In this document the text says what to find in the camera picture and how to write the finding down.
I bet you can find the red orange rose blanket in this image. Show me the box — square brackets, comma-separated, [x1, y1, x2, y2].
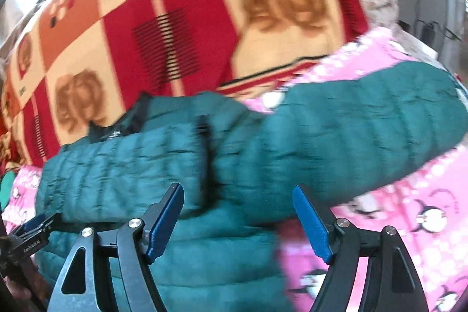
[1, 0, 368, 168]

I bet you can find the green cloth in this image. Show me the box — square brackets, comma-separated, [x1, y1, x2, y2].
[0, 171, 16, 211]

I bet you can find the person left hand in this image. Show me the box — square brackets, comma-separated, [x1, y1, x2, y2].
[4, 259, 50, 303]

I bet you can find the teal quilted puffer jacket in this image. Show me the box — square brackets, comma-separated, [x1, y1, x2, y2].
[36, 61, 467, 311]

